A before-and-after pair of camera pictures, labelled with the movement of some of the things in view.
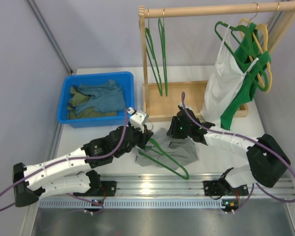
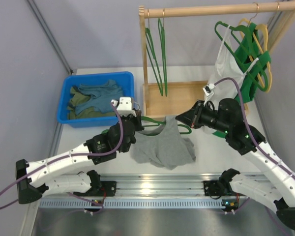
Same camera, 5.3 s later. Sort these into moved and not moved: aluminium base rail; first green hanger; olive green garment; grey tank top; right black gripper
Moved: right black gripper
Not moved: grey tank top; aluminium base rail; first green hanger; olive green garment
